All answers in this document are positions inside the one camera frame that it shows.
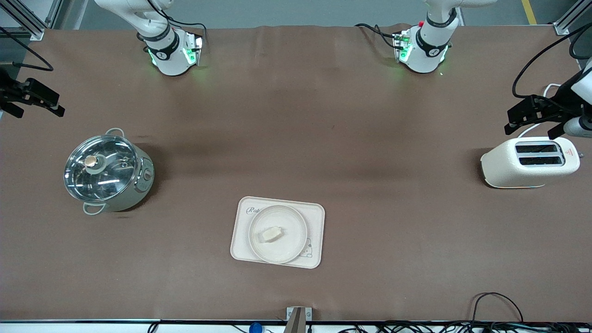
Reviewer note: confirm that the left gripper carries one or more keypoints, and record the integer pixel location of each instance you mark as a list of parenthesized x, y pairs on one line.
[(561, 103)]

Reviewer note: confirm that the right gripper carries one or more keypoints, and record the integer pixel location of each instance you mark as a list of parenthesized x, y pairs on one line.
[(8, 90)]

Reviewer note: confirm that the pale bun piece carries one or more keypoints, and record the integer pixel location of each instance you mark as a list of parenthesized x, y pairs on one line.
[(271, 235)]

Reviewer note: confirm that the cream round plate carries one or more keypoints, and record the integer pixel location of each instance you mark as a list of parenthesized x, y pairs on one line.
[(277, 252)]

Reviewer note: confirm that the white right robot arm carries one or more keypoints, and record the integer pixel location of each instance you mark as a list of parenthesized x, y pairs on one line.
[(169, 55)]

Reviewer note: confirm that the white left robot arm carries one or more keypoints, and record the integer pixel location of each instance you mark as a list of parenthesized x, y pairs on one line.
[(425, 51)]

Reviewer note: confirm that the cream rectangular tray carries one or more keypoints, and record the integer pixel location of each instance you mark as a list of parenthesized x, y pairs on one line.
[(238, 249)]

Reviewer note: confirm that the cream two-slot toaster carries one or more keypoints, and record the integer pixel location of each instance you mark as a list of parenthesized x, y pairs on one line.
[(518, 171)]

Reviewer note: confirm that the glass pot lid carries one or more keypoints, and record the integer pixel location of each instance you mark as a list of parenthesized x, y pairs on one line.
[(104, 173)]

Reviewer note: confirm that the steel pot with glass lid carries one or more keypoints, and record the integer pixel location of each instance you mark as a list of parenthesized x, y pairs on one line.
[(144, 185)]

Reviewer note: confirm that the green lit circuit board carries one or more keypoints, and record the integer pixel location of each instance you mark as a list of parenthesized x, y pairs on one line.
[(194, 48), (401, 46)]

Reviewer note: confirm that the brown table cover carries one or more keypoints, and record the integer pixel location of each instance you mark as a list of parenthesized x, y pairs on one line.
[(296, 115)]

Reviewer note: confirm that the blue round cap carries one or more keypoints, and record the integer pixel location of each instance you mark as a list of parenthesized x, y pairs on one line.
[(255, 328)]

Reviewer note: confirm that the aluminium frame profile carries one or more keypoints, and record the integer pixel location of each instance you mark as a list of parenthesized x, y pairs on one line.
[(571, 18), (25, 21)]

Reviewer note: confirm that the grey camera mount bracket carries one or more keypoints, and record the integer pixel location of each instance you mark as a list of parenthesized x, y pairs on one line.
[(298, 319)]

